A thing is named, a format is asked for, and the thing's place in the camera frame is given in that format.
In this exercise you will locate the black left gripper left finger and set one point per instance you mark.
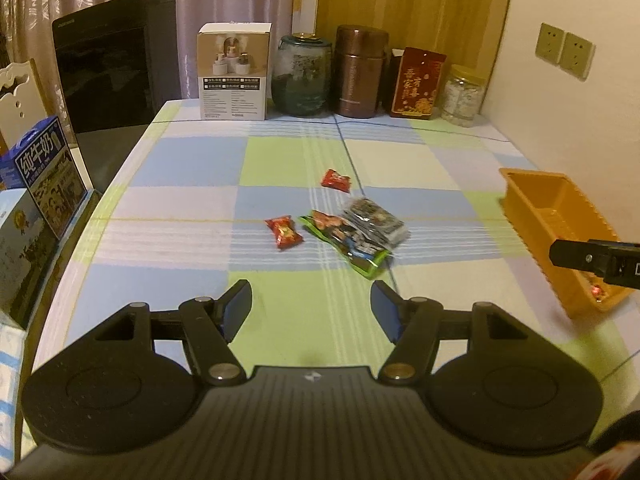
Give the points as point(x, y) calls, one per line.
point(209, 325)

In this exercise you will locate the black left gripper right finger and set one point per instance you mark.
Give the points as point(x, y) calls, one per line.
point(412, 326)

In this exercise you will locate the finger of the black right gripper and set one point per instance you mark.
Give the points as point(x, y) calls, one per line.
point(592, 255)

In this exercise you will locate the green sausage snack packet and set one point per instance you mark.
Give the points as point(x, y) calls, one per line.
point(363, 255)

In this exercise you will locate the dark silver snack packet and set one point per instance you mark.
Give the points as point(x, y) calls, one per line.
point(376, 222)

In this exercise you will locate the red candy packet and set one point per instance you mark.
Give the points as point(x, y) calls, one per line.
point(333, 179)
point(284, 232)

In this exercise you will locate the orange plastic tray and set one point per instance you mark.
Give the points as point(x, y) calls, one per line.
point(544, 207)

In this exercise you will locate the clear plastic nut jar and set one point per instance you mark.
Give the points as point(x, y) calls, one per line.
point(462, 95)

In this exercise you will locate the blue milk carton box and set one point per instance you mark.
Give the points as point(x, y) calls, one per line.
point(42, 163)

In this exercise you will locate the red gift box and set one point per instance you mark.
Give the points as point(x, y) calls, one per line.
point(417, 82)

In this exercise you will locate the white product box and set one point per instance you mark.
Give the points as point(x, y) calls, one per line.
point(233, 62)

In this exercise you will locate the green glass jar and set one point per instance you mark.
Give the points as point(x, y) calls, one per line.
point(301, 74)

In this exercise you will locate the brown metal canister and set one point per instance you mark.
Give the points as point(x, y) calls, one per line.
point(359, 59)

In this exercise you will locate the white chair back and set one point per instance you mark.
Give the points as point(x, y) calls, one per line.
point(21, 103)

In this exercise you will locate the wall socket right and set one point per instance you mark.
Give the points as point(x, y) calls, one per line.
point(576, 56)

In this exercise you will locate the wall socket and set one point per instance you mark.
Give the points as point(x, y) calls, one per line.
point(549, 43)
point(576, 56)

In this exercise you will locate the wall socket left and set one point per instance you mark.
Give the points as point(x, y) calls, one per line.
point(549, 43)

